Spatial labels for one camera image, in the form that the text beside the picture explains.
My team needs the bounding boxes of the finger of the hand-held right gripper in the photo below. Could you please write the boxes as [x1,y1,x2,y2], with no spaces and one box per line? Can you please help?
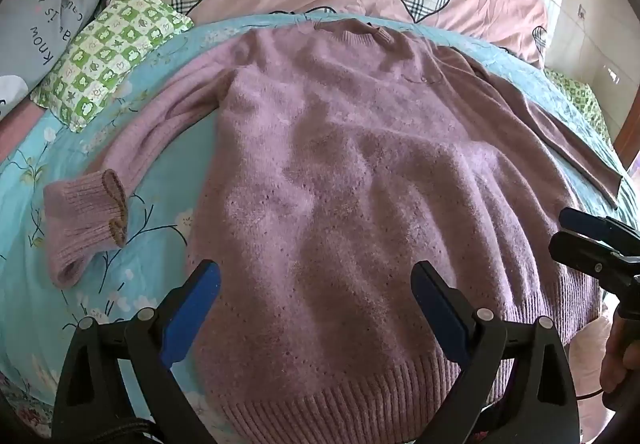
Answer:
[559,207,640,250]
[548,229,640,292]

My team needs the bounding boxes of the person's right hand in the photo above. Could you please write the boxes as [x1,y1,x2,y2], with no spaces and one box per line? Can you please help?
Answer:
[600,314,640,397]

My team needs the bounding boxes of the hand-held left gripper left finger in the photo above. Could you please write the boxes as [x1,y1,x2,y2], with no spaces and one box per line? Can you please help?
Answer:
[52,260,236,444]

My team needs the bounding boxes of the green checkered pillow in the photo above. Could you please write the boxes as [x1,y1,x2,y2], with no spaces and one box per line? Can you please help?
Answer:
[542,67,613,145]
[30,0,195,134]

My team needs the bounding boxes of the pink knitted sweater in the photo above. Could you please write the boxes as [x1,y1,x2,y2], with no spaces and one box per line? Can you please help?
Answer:
[42,17,623,442]

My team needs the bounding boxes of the grey pillow with lettering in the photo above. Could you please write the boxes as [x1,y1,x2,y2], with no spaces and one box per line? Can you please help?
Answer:
[0,0,108,120]

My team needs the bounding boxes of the pale pink cloth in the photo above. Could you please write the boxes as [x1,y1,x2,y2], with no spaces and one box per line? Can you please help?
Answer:
[569,317,618,427]

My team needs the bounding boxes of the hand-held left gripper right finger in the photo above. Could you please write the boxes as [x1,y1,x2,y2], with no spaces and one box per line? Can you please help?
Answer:
[410,260,581,444]

